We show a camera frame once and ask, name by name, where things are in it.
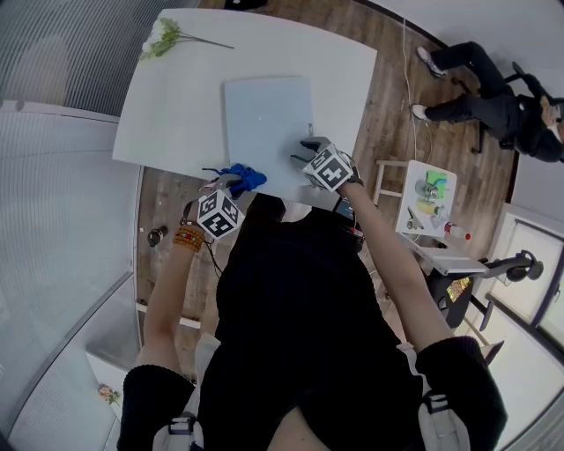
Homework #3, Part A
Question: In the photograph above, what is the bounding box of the black office chair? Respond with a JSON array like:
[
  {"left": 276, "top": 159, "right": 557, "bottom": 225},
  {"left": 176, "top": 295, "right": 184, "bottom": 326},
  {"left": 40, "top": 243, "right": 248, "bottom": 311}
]
[{"left": 450, "top": 60, "right": 554, "bottom": 155}]

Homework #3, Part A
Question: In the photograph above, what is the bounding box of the metal cup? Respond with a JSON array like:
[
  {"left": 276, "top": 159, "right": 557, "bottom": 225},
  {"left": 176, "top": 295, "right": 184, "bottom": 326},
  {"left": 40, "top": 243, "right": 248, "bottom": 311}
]
[{"left": 413, "top": 178, "right": 442, "bottom": 200}]

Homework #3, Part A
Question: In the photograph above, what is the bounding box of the clear bottle with red cap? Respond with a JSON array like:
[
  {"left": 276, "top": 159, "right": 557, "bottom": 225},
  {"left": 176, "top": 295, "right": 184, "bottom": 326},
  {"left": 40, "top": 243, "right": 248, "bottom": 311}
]
[{"left": 443, "top": 221, "right": 472, "bottom": 241}]

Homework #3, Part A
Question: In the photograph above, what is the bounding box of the brown bead bracelet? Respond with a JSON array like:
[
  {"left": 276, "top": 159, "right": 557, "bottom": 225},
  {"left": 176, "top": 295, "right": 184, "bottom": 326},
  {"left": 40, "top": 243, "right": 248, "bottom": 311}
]
[{"left": 172, "top": 224, "right": 206, "bottom": 253}]

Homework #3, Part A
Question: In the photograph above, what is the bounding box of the black headset on stand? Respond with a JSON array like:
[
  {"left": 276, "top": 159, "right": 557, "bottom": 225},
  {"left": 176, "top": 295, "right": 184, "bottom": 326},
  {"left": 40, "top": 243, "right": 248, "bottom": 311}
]
[{"left": 484, "top": 249, "right": 545, "bottom": 283}]

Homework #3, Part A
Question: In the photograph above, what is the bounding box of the white backpack strap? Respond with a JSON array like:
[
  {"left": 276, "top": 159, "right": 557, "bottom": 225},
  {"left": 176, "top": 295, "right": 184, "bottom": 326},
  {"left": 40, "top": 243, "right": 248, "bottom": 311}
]
[
  {"left": 395, "top": 342, "right": 473, "bottom": 451},
  {"left": 152, "top": 410, "right": 206, "bottom": 451}
]

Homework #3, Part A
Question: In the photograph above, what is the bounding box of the person's black clothing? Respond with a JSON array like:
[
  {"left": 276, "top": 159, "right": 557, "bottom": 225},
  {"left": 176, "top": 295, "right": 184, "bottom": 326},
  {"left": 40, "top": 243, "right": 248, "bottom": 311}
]
[{"left": 115, "top": 193, "right": 508, "bottom": 451}]

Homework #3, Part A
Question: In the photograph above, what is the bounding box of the white artificial flower stem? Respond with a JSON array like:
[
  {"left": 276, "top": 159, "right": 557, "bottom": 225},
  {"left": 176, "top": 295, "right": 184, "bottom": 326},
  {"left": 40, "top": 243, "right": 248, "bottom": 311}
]
[{"left": 138, "top": 17, "right": 235, "bottom": 62}]

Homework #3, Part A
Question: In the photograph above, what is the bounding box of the white floor cable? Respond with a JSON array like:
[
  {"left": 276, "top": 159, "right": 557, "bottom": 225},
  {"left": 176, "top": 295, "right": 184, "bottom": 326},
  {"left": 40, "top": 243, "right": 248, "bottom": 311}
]
[{"left": 401, "top": 17, "right": 435, "bottom": 165}]

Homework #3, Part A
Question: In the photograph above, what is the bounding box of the small pink flower bunch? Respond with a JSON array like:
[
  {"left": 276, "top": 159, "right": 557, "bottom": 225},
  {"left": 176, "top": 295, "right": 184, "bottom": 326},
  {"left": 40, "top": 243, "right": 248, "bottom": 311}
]
[{"left": 97, "top": 383, "right": 122, "bottom": 407}]

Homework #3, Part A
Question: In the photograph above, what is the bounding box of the grey shelf tray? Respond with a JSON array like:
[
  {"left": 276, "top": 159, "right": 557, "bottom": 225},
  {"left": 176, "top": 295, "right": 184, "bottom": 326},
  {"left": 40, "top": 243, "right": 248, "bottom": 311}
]
[{"left": 398, "top": 233, "right": 491, "bottom": 277}]

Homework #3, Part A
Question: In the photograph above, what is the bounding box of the black bag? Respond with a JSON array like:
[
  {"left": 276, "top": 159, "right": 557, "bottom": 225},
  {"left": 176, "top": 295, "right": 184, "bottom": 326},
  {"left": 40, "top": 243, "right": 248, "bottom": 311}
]
[{"left": 426, "top": 263, "right": 475, "bottom": 329}]

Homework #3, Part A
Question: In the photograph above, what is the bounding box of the small white side table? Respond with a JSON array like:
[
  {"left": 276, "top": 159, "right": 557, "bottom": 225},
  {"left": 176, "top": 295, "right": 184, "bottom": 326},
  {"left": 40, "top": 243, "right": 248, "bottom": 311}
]
[{"left": 374, "top": 159, "right": 459, "bottom": 237}]

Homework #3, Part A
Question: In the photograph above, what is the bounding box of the black device with blue screen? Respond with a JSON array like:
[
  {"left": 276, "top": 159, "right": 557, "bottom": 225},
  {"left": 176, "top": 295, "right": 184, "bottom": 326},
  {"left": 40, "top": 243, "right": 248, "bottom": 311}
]
[{"left": 331, "top": 197, "right": 356, "bottom": 219}]

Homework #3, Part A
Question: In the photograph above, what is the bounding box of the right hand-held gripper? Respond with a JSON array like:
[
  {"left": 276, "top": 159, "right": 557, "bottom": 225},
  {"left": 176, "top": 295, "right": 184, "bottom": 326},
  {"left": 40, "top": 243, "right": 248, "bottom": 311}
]
[{"left": 289, "top": 137, "right": 359, "bottom": 194}]

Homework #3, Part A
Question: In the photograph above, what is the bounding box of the thin black cable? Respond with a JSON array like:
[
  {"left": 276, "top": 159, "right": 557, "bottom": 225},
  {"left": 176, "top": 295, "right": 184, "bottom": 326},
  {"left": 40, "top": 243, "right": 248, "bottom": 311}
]
[{"left": 203, "top": 239, "right": 224, "bottom": 279}]

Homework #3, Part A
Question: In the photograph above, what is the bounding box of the light blue object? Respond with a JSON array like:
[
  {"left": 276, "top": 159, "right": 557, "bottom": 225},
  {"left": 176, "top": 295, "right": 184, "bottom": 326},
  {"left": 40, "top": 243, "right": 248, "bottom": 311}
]
[{"left": 222, "top": 76, "right": 316, "bottom": 186}]

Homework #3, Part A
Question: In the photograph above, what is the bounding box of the person's left forearm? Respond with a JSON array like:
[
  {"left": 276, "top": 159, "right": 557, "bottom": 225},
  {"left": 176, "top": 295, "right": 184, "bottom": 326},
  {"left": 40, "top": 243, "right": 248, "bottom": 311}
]
[{"left": 134, "top": 200, "right": 208, "bottom": 375}]

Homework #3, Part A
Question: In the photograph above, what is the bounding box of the black bottle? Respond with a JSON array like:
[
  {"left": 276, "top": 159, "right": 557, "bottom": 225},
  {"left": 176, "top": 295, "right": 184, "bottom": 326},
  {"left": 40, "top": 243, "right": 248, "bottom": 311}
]
[{"left": 146, "top": 225, "right": 170, "bottom": 248}]

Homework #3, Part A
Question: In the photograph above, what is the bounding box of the blue cloth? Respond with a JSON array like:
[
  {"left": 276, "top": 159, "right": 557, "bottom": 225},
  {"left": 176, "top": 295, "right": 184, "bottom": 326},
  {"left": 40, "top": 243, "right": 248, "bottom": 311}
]
[{"left": 215, "top": 163, "right": 268, "bottom": 197}]

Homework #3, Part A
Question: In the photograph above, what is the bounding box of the person's right forearm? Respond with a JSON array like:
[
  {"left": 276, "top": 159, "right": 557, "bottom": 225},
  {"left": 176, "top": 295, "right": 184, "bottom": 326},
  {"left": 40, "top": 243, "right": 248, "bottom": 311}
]
[{"left": 339, "top": 180, "right": 457, "bottom": 354}]

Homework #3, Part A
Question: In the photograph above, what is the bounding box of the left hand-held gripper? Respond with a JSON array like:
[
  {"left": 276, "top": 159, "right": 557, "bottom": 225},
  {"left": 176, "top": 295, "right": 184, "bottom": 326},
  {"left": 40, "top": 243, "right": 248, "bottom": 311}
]
[{"left": 196, "top": 166, "right": 246, "bottom": 241}]

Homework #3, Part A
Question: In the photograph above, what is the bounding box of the metal clip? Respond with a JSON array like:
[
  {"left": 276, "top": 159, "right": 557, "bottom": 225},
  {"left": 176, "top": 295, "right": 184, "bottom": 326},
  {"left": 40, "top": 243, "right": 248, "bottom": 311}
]
[{"left": 404, "top": 206, "right": 426, "bottom": 232}]

